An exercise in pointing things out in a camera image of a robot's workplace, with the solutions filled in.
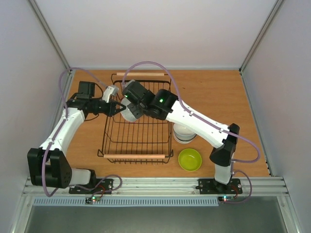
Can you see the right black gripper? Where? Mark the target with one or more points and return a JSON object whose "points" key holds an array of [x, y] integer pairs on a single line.
{"points": [[136, 110]]}

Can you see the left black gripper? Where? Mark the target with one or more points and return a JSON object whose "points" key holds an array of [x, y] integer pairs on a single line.
{"points": [[112, 110]]}

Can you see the grey dotted bowl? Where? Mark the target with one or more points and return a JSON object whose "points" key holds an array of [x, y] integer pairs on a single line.
{"points": [[128, 114]]}

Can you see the white ribbed bowl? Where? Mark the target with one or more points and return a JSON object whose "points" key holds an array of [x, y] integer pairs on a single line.
{"points": [[182, 132]]}

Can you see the blue floral white bowl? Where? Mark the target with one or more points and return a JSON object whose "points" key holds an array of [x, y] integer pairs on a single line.
{"points": [[183, 141]]}

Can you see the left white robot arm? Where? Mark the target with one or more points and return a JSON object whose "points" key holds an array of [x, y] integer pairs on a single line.
{"points": [[48, 165]]}

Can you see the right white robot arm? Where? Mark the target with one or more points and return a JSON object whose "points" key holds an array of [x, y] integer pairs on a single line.
{"points": [[164, 105]]}

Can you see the green plastic bowl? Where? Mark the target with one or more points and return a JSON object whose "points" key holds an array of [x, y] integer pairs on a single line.
{"points": [[190, 160]]}

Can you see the left small circuit board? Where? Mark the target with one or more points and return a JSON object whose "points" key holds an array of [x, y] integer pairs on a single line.
{"points": [[93, 199]]}

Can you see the small circuit board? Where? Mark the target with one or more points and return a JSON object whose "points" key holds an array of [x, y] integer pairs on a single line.
{"points": [[93, 199], [226, 198]]}

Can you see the right small circuit board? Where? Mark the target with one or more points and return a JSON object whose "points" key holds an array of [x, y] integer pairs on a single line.
{"points": [[226, 198]]}

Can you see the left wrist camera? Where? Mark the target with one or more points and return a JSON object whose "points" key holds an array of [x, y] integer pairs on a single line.
{"points": [[110, 91]]}

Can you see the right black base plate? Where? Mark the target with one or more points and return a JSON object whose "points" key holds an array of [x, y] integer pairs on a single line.
{"points": [[210, 186]]}

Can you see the grey slotted cable duct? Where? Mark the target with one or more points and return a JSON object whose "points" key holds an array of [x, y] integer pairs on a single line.
{"points": [[128, 201]]}

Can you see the aluminium mounting rail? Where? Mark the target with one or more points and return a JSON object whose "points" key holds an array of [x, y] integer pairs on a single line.
{"points": [[186, 187]]}

